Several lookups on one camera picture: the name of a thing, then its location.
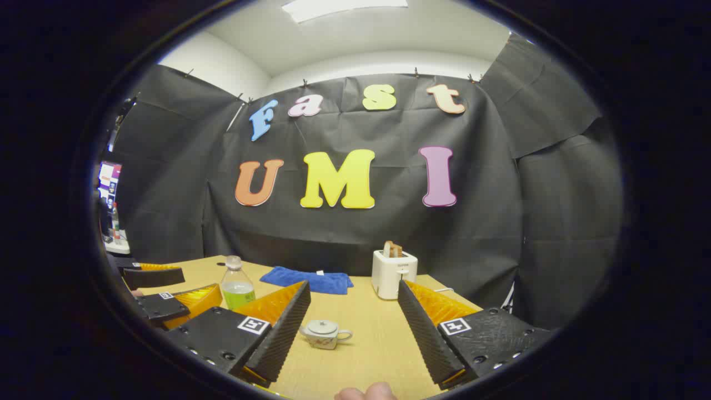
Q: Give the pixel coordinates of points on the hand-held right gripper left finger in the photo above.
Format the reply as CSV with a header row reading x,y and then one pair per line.
x,y
286,328

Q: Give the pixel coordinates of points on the white ceramic teacup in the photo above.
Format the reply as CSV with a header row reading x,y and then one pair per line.
x,y
325,340

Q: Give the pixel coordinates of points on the white side table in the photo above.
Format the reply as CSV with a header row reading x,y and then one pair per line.
x,y
119,247

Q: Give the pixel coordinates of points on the blue towel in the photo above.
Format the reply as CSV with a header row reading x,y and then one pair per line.
x,y
311,279

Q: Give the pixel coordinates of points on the black backdrop cloth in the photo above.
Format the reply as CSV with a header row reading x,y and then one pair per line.
x,y
389,233

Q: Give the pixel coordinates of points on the white toaster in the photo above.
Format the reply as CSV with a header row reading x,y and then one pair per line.
x,y
391,275

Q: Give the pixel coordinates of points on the ceiling light panel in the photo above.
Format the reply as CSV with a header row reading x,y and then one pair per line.
x,y
339,8

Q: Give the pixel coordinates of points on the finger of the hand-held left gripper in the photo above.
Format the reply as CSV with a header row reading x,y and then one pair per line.
x,y
164,307
155,278

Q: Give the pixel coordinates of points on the green label water bottle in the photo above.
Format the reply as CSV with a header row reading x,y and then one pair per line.
x,y
238,297

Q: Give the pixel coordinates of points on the red cap bottle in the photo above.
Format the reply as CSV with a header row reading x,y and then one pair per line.
x,y
115,222

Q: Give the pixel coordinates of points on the computer monitor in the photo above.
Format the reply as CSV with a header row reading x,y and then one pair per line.
x,y
109,180

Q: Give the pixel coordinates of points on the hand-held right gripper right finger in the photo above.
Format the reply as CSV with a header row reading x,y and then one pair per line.
x,y
425,333

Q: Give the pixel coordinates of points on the toast slice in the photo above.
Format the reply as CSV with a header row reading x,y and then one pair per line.
x,y
392,250

